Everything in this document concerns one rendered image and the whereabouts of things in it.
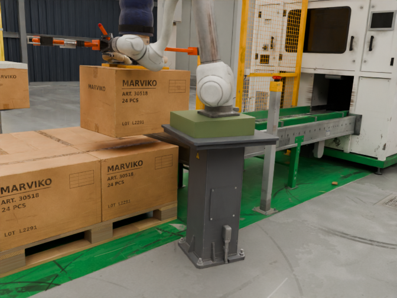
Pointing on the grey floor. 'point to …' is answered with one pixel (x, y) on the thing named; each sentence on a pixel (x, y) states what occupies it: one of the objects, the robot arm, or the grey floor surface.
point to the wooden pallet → (18, 264)
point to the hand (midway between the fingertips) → (100, 45)
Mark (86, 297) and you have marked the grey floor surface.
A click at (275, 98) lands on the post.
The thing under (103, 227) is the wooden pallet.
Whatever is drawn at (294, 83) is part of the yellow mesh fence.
